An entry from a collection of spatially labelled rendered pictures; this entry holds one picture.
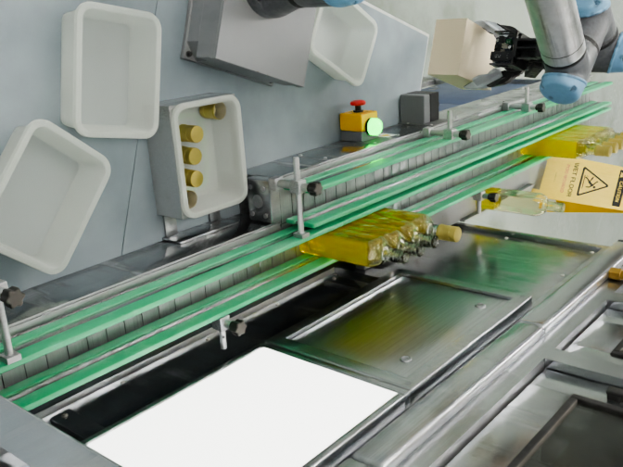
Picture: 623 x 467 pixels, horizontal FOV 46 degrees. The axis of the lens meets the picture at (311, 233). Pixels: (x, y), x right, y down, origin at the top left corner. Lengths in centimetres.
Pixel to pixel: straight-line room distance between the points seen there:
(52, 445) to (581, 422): 93
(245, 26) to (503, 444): 90
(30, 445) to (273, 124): 125
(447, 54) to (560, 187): 328
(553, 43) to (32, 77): 87
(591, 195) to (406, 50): 287
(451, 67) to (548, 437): 80
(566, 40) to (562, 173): 360
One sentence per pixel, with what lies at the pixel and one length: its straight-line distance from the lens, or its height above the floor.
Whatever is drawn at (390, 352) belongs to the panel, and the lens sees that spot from 139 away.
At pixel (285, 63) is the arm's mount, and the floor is 85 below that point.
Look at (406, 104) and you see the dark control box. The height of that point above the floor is 78.
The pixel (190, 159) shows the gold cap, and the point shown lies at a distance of 147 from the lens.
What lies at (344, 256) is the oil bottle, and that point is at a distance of 155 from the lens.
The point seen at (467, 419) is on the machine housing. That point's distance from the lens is 124.
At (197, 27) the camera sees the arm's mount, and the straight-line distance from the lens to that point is 151.
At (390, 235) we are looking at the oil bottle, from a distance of 155.
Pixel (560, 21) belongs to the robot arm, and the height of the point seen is 143.
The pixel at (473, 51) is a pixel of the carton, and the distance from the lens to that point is 168.
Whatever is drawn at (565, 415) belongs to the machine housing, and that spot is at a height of 153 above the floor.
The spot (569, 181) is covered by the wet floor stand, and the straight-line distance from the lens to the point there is 488.
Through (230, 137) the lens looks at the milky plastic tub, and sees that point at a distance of 153.
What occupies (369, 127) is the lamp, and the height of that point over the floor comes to 84.
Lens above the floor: 192
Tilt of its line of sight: 39 degrees down
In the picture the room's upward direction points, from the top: 101 degrees clockwise
